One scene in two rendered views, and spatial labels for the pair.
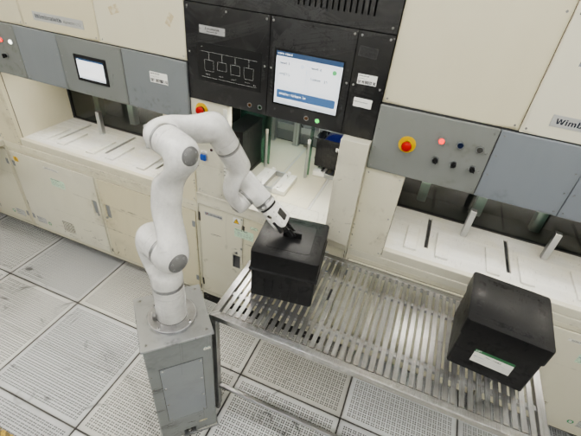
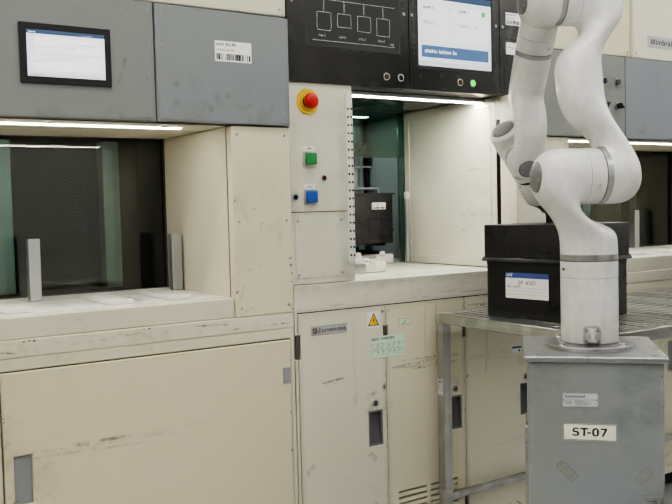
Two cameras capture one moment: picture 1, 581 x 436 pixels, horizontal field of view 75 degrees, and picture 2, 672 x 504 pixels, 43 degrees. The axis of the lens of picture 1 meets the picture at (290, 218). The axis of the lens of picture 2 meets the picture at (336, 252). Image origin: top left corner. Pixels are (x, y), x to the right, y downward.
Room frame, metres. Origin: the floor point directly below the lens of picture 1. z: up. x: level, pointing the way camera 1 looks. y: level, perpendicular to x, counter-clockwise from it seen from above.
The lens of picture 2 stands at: (0.27, 2.21, 1.07)
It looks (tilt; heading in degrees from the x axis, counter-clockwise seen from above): 3 degrees down; 309
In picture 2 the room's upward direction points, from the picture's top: 1 degrees counter-clockwise
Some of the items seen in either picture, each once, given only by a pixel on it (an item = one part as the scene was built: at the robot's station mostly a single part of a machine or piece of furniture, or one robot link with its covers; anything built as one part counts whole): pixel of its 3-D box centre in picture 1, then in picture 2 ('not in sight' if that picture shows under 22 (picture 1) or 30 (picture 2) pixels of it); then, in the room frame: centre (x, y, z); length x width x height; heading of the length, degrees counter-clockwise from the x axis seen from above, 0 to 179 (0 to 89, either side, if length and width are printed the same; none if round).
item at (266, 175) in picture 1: (274, 180); (339, 265); (1.93, 0.12, 0.89); 0.22 x 0.21 x 0.04; 162
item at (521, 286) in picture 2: (289, 265); (556, 283); (1.27, -0.02, 0.85); 0.28 x 0.28 x 0.17; 80
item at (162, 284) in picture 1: (159, 255); (574, 204); (1.02, 0.46, 1.07); 0.19 x 0.12 x 0.24; 48
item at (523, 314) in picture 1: (497, 329); not in sight; (1.00, -0.85, 0.89); 0.29 x 0.29 x 0.25; 67
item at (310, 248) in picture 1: (291, 243); (556, 235); (1.27, -0.02, 0.98); 0.29 x 0.29 x 0.13; 80
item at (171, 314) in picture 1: (169, 299); (589, 303); (0.99, 0.44, 0.85); 0.19 x 0.19 x 0.18
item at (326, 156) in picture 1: (337, 144); (351, 210); (2.15, -0.24, 1.06); 0.24 x 0.20 x 0.32; 72
